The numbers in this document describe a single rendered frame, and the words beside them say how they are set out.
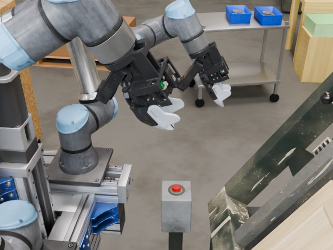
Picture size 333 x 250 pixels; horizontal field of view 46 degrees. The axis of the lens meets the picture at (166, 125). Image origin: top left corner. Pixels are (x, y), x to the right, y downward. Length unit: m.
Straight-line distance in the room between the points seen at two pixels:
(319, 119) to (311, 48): 3.20
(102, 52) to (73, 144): 0.85
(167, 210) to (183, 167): 1.63
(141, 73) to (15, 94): 0.55
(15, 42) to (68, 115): 0.83
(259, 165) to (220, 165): 1.71
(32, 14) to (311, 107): 1.05
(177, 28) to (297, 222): 0.68
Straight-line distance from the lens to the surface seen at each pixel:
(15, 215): 1.06
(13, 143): 1.22
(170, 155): 3.30
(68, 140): 1.44
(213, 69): 1.19
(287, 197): 1.32
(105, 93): 0.73
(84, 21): 0.60
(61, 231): 1.44
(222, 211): 1.57
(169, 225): 1.62
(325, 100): 1.22
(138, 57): 0.64
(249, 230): 1.40
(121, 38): 0.62
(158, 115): 0.73
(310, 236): 1.22
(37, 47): 0.63
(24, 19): 0.63
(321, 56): 4.70
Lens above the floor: 1.97
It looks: 32 degrees down
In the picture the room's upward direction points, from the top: straight up
